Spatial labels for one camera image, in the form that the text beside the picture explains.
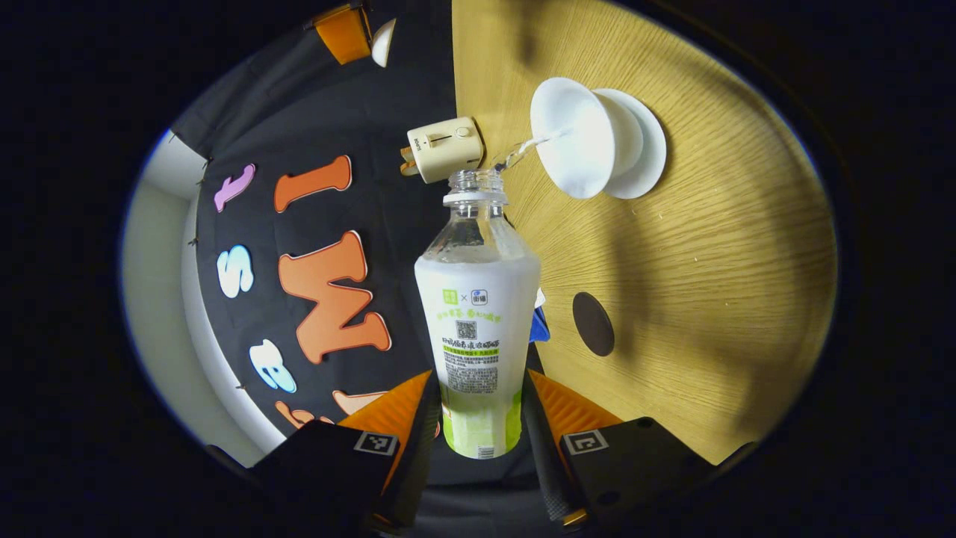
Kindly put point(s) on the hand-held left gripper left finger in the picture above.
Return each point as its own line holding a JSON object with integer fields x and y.
{"x": 418, "y": 441}

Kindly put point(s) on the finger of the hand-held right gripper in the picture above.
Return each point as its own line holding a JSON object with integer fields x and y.
{"x": 343, "y": 33}

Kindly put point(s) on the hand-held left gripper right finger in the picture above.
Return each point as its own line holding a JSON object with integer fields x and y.
{"x": 541, "y": 448}

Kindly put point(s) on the clear water bottle green label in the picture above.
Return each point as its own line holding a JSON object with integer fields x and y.
{"x": 478, "y": 321}

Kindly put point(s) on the dark round coaster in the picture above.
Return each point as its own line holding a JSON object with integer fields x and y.
{"x": 594, "y": 323}

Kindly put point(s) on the white teacup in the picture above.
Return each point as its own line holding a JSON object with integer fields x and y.
{"x": 575, "y": 138}

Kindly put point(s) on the blue folded towel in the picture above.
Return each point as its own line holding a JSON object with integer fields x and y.
{"x": 539, "y": 325}

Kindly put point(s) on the brown toast slice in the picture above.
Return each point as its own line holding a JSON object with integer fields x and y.
{"x": 408, "y": 163}

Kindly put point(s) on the white toaster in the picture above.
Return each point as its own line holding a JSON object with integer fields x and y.
{"x": 448, "y": 148}

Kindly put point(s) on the black backdrop cloth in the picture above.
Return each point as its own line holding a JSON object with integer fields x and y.
{"x": 373, "y": 202}

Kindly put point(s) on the white saucer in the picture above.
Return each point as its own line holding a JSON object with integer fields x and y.
{"x": 651, "y": 142}

